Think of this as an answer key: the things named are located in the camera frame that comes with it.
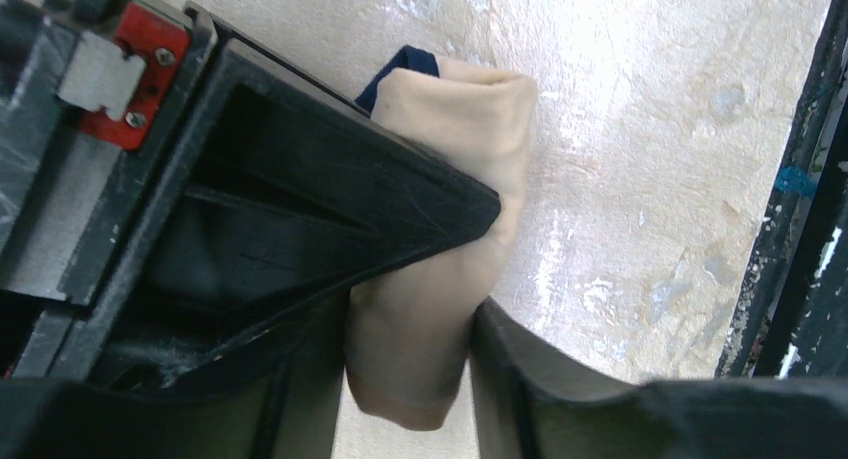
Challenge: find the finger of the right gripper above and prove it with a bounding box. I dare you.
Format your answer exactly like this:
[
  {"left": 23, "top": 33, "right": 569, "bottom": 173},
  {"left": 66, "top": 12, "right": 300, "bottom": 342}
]
[{"left": 49, "top": 16, "right": 498, "bottom": 393}]

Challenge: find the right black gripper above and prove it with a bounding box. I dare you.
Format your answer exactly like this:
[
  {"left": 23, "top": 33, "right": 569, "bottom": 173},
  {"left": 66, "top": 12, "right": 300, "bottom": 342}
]
[{"left": 1, "top": 0, "right": 219, "bottom": 377}]

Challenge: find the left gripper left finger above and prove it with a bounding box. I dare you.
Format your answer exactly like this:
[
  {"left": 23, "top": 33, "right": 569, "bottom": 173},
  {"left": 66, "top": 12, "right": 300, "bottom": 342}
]
[{"left": 1, "top": 292, "right": 348, "bottom": 458}]

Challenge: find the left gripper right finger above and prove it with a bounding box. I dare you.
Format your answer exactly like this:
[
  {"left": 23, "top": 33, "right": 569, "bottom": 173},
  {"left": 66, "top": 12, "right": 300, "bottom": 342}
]
[{"left": 470, "top": 300, "right": 847, "bottom": 458}]

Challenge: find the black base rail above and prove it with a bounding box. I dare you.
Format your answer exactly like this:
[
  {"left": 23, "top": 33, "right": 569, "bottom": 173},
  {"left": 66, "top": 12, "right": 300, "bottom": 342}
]
[{"left": 714, "top": 0, "right": 847, "bottom": 378}]

